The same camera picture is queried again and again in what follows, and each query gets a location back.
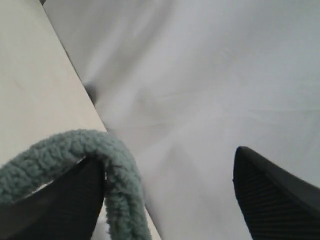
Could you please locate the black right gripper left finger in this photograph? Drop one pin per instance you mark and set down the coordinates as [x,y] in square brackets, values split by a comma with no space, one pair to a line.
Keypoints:
[66,209]

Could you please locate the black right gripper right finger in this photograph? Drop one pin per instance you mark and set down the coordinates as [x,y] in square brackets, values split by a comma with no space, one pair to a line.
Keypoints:
[276,205]

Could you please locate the green knitted scarf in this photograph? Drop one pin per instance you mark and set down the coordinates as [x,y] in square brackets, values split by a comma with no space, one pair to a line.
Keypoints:
[45,161]

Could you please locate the white backdrop curtain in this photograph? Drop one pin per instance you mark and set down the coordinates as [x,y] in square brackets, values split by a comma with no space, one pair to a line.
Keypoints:
[183,83]

